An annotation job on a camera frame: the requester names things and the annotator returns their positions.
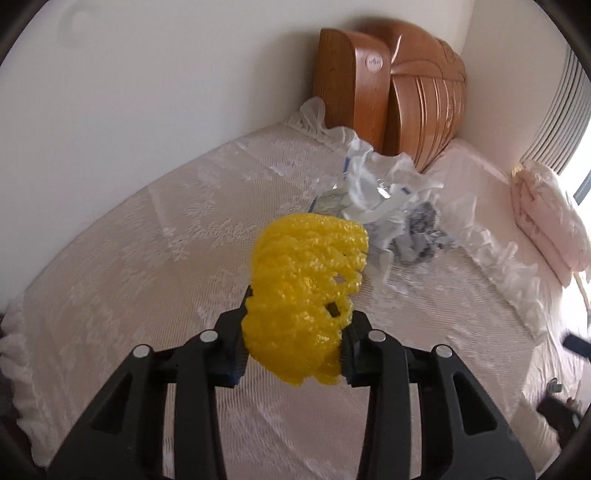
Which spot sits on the white window radiator grille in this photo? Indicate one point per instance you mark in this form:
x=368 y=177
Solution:
x=566 y=120

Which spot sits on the wooden side panel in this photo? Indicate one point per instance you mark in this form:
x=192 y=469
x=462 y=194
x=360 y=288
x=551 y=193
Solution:
x=352 y=77

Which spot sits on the folded pink quilt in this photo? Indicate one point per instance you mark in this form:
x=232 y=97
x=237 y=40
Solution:
x=549 y=217

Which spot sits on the wooden headboard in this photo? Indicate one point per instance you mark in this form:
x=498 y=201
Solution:
x=427 y=91

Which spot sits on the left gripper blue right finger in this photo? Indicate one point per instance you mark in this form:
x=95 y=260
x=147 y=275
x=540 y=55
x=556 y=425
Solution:
x=354 y=366

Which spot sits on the crumpled newspaper ball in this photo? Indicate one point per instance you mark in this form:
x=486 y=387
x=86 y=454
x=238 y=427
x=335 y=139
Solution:
x=421 y=239

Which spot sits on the yellow foam net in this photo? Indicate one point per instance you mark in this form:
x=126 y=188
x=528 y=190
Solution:
x=306 y=268

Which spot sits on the pink bed sheet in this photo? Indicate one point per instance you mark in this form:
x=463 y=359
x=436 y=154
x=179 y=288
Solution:
x=531 y=258

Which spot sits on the white lace tablecloth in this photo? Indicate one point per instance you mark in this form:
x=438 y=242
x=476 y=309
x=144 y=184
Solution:
x=163 y=265

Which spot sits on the white paper bag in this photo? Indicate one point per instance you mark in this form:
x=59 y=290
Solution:
x=376 y=191

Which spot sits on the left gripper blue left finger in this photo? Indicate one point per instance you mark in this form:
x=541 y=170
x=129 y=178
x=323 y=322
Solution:
x=239 y=352

